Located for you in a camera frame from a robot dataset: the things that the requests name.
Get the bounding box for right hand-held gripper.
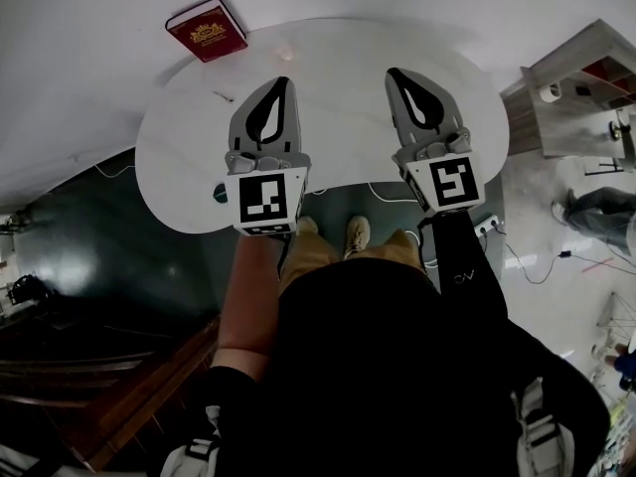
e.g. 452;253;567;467
385;67;486;215

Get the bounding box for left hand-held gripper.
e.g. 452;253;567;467
223;76;313;239

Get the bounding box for person's right forearm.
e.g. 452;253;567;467
420;208;511;328

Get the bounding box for person's left forearm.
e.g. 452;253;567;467
217;233;290;383

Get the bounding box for white curved table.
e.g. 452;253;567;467
134;16;513;236

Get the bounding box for red book gold emblem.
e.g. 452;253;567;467
164;0;249;65

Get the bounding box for white power strip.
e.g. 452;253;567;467
473;214;504;239

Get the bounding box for person's right shoe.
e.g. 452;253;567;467
343;215;372;260

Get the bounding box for person's tan trousers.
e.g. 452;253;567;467
278;227;430;297

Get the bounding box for grey shelf unit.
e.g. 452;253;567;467
499;17;636;161

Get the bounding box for red tape strip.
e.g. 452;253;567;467
580;257;618;274

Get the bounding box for person's black shirt torso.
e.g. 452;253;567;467
148;259;612;477

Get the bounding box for black device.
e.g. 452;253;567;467
6;272;52;308

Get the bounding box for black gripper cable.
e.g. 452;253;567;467
274;233;295;281
416;215;444;296

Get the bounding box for white floor cable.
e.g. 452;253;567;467
93;162;416;203

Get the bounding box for black floor cable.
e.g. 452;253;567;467
501;230;636;285

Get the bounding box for white wire rack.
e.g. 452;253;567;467
595;290;636;338

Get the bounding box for dark wooden bed frame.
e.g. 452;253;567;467
0;315;223;472

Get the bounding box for grey backpack strap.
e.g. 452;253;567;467
160;403;223;477
510;377;570;477

